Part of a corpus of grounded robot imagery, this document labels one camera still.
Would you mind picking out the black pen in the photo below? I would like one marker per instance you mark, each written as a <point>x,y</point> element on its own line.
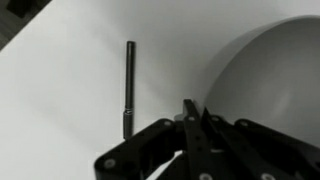
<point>129,86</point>

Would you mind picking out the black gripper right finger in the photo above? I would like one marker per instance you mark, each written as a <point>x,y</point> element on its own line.
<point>266,146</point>

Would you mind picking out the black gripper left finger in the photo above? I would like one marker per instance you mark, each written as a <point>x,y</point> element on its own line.
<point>146,146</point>

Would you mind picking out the grey bowl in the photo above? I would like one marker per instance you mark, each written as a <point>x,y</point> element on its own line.
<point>276,83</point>

